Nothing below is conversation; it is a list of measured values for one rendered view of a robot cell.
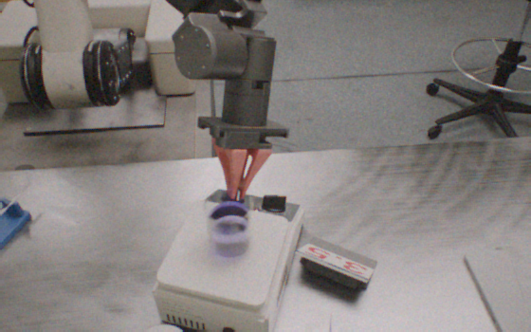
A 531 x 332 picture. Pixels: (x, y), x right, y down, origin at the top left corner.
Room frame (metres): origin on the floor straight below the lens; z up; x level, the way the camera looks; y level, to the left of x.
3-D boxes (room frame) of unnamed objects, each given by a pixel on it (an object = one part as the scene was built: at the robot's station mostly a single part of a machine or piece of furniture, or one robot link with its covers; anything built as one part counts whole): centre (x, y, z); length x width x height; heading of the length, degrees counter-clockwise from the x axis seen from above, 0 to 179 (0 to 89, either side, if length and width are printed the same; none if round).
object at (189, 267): (0.33, 0.05, 0.83); 0.12 x 0.12 x 0.01; 75
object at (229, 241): (0.33, 0.04, 0.87); 0.06 x 0.05 x 0.08; 131
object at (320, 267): (0.36, -0.09, 0.77); 0.09 x 0.06 x 0.04; 63
